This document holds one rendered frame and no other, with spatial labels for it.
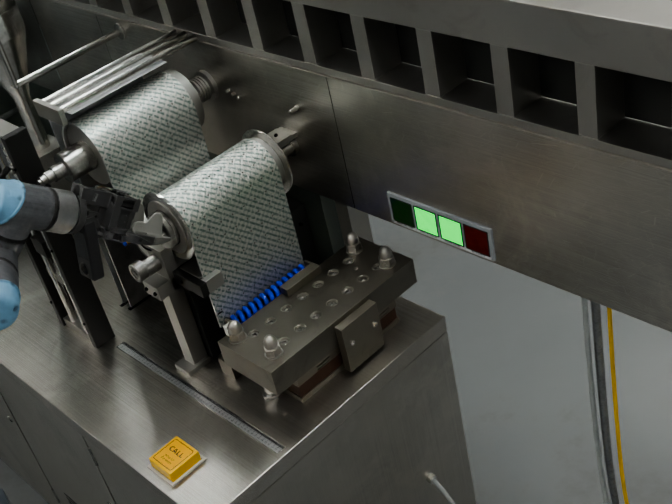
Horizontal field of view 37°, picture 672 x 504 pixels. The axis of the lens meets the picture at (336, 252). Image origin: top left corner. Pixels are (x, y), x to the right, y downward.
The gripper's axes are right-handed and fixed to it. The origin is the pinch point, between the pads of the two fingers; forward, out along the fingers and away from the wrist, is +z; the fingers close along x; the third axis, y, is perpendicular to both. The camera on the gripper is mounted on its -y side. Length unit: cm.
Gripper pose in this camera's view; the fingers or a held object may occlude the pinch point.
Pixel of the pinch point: (157, 238)
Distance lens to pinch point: 189.3
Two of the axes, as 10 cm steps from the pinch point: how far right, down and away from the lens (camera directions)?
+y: 3.0, -9.5, -1.2
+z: 6.5, 1.1, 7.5
